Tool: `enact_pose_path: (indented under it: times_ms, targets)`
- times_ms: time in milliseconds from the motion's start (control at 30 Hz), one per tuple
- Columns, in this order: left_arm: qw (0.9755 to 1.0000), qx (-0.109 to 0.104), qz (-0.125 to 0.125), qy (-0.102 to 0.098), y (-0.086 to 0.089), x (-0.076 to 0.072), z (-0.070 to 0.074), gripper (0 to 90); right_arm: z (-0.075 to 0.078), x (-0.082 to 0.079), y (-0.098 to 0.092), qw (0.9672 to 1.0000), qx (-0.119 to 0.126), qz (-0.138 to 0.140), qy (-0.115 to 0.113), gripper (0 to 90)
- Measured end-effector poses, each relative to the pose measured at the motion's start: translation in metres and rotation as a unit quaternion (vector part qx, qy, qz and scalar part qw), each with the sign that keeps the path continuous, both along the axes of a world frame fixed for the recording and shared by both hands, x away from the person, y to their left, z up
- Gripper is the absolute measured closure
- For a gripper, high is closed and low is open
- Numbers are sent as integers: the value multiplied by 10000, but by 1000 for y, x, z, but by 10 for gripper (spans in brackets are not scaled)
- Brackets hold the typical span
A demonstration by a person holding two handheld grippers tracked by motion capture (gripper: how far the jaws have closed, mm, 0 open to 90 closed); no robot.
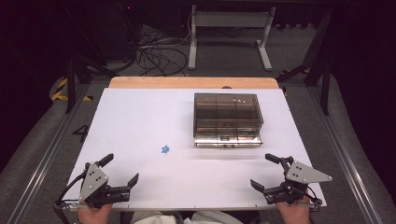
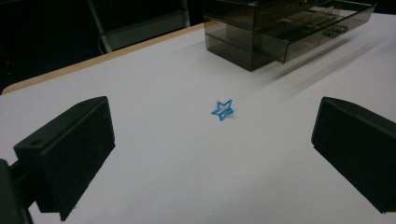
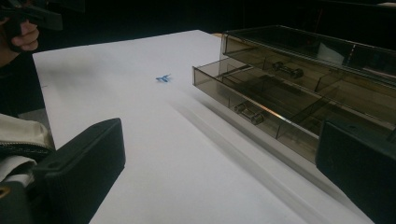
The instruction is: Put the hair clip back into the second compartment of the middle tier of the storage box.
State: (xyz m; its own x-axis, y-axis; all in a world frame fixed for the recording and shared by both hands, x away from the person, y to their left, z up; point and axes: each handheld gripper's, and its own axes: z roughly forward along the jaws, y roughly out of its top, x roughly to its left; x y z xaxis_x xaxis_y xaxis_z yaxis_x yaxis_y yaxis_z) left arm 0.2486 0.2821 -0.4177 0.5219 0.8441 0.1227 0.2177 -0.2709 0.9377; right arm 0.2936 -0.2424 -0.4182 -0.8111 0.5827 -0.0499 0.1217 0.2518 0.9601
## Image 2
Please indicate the grey chair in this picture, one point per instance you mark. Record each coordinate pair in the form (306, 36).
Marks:
(137, 28)

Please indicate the blue star-shaped clip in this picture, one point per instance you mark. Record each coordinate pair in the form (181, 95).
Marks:
(223, 109)

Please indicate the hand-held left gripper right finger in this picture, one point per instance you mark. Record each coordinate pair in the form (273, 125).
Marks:
(358, 146)

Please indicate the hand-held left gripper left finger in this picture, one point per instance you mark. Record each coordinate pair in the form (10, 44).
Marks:
(67, 155)

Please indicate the smoky transparent drawer cabinet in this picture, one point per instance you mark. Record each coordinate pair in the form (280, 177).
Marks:
(232, 37)

